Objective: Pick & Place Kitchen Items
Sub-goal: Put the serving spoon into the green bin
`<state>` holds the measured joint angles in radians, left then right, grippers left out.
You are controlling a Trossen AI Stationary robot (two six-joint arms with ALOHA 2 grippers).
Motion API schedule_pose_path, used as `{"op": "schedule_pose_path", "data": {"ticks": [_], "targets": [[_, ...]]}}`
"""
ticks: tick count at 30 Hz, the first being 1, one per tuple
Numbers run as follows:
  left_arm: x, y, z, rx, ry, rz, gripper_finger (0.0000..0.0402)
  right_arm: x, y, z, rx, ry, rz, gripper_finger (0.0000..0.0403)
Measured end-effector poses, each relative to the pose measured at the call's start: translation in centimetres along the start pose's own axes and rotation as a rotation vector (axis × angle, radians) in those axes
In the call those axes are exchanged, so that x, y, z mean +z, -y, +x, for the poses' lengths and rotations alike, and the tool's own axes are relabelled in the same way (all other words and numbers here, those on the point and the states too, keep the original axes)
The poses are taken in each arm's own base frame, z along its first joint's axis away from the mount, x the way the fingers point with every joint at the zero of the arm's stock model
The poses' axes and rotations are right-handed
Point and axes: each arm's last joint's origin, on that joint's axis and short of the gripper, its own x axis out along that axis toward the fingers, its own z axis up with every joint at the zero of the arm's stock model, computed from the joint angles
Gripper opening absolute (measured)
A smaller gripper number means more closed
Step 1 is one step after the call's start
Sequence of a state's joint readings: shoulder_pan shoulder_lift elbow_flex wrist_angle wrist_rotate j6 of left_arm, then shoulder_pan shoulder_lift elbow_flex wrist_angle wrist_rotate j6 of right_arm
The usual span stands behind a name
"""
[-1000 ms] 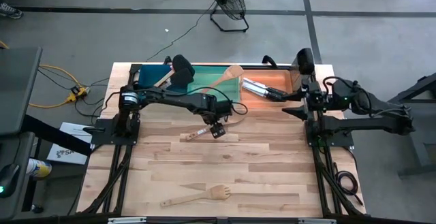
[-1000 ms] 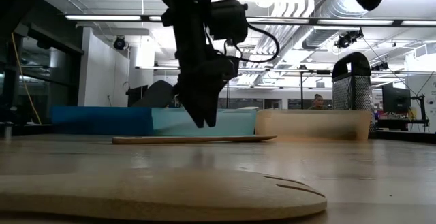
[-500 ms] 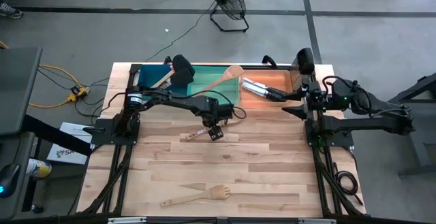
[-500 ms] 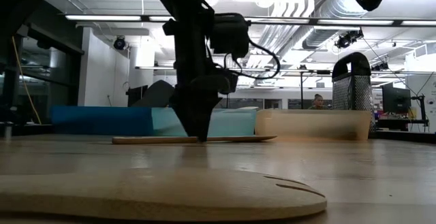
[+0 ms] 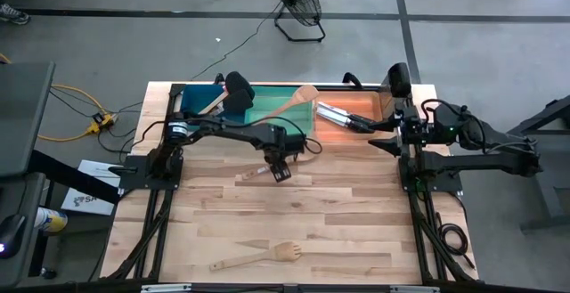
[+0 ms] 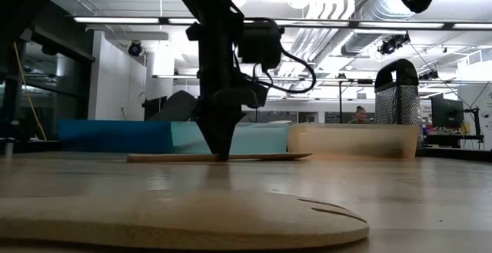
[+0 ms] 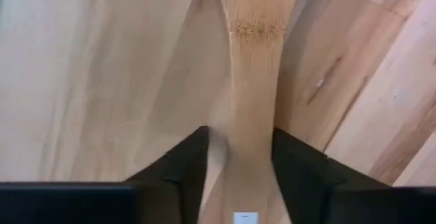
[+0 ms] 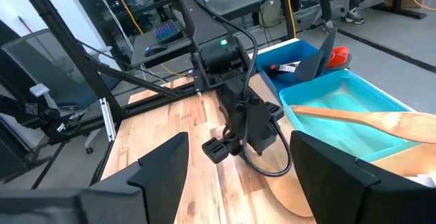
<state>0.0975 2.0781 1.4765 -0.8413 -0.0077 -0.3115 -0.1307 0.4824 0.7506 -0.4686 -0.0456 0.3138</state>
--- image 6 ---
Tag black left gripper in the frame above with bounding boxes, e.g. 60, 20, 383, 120
186, 14, 270, 161

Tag wooden spoon with label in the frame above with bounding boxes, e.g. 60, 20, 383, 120
126, 151, 313, 164

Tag wooden spork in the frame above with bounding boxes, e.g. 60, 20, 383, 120
0, 189, 370, 252

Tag teal plastic bin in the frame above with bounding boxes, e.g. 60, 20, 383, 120
171, 121, 290, 156

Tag black ceiling light cluster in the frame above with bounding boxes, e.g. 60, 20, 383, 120
378, 32, 411, 56

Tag black screen panel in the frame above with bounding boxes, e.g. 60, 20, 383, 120
142, 95, 168, 122

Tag black round ceiling device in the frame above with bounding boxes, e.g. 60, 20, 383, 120
128, 40, 144, 58

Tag orange plastic bin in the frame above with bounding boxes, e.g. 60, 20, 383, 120
287, 123, 421, 160

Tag person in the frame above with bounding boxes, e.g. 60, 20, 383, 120
347, 105, 372, 125

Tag black computer monitor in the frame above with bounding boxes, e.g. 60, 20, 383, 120
430, 93, 465, 130

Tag dark background desk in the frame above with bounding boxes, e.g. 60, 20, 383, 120
424, 132, 486, 149

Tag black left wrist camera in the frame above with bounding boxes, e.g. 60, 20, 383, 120
237, 18, 286, 72

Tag metal box grater black handle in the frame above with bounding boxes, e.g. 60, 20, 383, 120
374, 58, 424, 151

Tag black metal rack frame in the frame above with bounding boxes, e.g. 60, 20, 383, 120
151, 75, 376, 124

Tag yellow extension cord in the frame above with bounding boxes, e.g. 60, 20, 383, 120
13, 40, 48, 142

